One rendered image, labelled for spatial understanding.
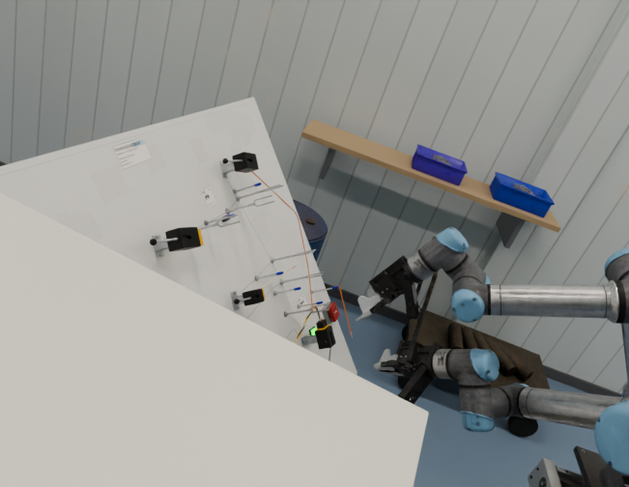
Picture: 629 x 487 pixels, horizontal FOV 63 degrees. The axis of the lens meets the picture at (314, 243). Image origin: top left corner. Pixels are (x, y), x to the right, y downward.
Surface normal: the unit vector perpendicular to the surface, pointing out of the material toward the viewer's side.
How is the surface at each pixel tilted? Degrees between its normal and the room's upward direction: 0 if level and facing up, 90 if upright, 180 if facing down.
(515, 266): 90
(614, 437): 86
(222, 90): 90
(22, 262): 0
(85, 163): 50
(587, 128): 90
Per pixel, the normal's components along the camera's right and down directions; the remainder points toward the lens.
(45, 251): 0.31, -0.83
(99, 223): 0.88, -0.21
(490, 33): -0.17, 0.44
